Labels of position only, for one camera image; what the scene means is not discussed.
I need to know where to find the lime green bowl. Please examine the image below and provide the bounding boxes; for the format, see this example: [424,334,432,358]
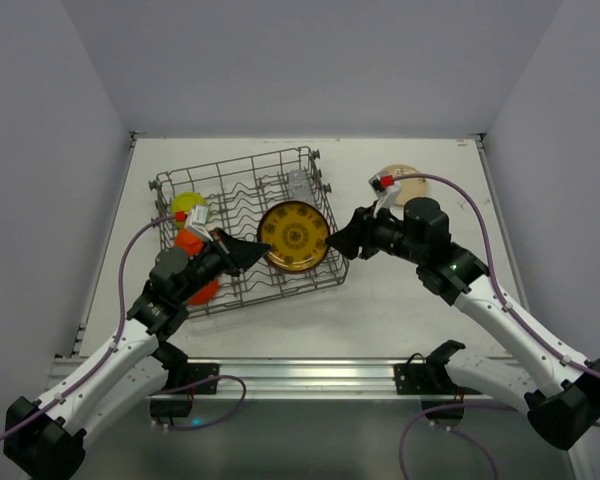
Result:
[171,192,208,222]

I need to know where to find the clear glass cup farthest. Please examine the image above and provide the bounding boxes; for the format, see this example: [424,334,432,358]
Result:
[288,169,308,189]

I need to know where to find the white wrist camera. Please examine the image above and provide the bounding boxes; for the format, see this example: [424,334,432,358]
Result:
[185,204,212,242]
[368,171,402,218]

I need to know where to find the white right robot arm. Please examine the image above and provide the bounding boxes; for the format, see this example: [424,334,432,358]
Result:
[326,198,600,450]

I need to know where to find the orange bowl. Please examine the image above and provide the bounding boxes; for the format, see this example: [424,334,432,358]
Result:
[174,229,205,257]
[187,279,220,306]

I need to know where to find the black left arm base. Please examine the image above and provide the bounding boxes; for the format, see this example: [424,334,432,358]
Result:
[149,342,220,426]

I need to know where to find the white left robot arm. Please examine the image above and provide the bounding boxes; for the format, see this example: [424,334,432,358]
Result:
[3,229,270,479]

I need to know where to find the yellow patterned plate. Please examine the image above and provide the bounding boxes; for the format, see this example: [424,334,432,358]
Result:
[256,200,331,274]

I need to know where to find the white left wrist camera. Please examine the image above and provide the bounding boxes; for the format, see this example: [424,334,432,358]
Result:
[185,204,212,242]

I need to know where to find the cream plate red marks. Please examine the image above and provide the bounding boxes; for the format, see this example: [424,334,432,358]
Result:
[381,164,428,207]

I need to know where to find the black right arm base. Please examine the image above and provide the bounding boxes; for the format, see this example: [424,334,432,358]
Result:
[393,340,480,410]

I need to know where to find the clear glass cup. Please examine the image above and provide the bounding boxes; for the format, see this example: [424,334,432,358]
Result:
[290,185,314,205]
[288,169,308,189]

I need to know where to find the grey wire dish rack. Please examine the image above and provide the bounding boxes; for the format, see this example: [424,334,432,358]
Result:
[149,146,349,319]

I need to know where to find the aluminium mounting rail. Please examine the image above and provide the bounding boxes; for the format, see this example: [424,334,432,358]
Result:
[44,355,566,401]

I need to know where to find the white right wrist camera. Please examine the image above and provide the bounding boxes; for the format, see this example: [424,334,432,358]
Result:
[368,171,402,218]

